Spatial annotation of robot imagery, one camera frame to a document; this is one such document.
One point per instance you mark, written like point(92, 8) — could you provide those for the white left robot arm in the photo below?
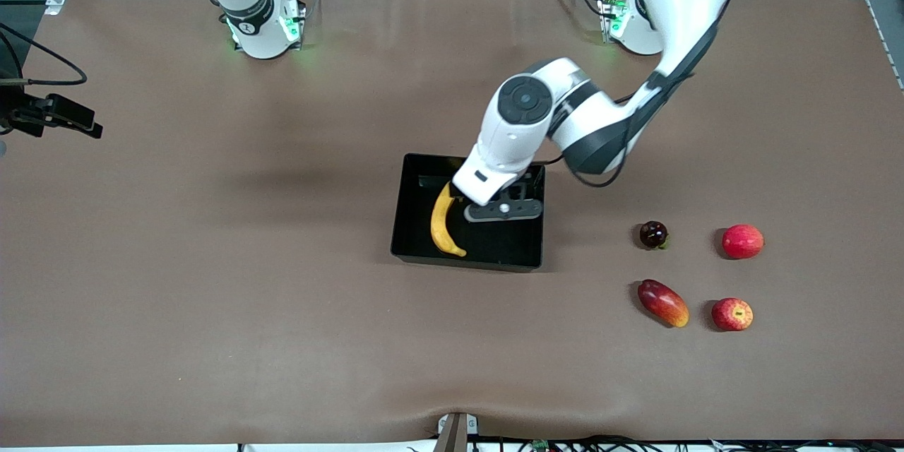
point(515, 141)

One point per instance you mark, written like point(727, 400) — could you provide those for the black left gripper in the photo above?
point(514, 192)

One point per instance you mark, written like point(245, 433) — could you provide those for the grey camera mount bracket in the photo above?
point(455, 434)

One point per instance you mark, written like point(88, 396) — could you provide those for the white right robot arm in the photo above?
point(254, 21)

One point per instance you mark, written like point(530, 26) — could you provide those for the brown table mat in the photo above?
point(212, 261)

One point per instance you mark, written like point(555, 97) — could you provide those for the small red yellow apple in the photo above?
point(732, 314)

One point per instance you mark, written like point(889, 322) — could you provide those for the red orange mango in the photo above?
point(662, 302)

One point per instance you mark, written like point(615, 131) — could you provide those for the yellow banana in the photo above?
point(441, 226)

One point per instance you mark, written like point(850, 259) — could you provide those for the plain red apple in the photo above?
point(742, 241)

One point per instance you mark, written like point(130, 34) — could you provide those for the black rectangular tray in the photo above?
point(494, 244)

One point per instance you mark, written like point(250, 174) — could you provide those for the dark purple mangosteen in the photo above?
point(653, 234)

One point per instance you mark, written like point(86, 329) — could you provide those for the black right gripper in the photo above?
point(23, 115)

